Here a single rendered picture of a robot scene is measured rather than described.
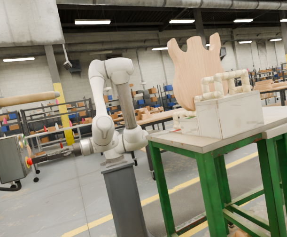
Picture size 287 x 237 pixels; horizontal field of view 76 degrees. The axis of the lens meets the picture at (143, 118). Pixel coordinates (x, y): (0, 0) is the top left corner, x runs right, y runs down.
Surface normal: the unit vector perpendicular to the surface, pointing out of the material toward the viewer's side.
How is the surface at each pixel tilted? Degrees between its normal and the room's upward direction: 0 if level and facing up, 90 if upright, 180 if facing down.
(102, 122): 67
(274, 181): 90
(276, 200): 90
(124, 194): 90
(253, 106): 90
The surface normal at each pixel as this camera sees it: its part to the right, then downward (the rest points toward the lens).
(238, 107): 0.37, 0.00
